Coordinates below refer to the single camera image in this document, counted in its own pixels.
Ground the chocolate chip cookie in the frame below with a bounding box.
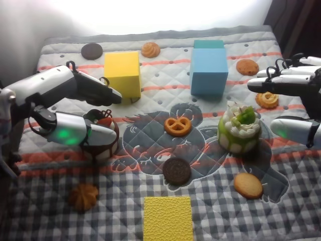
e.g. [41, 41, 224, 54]
[236, 59, 259, 76]

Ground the yellow foam cube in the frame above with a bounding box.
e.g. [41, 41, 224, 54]
[103, 51, 141, 99]
[143, 196, 194, 241]

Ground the teal foam block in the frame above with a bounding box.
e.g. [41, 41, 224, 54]
[193, 39, 224, 50]

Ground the golden swirl cookie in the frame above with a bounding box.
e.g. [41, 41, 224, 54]
[255, 91, 279, 109]
[140, 42, 161, 58]

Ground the plain dark brown round cookie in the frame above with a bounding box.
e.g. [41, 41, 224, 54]
[80, 42, 103, 60]

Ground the chocolate toy cake with strawberry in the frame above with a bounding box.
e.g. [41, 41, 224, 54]
[82, 108, 120, 162]

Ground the grey quilt with bear print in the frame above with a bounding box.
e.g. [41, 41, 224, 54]
[0, 25, 321, 241]

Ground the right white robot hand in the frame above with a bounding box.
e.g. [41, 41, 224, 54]
[247, 53, 321, 149]

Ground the chocolate sandwich cookie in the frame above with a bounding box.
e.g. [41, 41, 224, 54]
[162, 157, 192, 186]

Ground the plain golden round cookie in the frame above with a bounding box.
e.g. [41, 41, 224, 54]
[233, 172, 264, 200]

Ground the orange flower-shaped cookie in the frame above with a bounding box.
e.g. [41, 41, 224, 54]
[68, 182, 99, 211]

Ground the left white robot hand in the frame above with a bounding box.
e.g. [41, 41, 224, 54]
[2, 61, 123, 146]

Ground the blue foam cube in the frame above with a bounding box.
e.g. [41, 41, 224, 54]
[190, 47, 229, 97]

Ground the green toy cake with kiwi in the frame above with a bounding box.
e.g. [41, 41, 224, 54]
[217, 101, 262, 154]

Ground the orange pretzel cookie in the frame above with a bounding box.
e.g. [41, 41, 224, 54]
[164, 116, 192, 138]

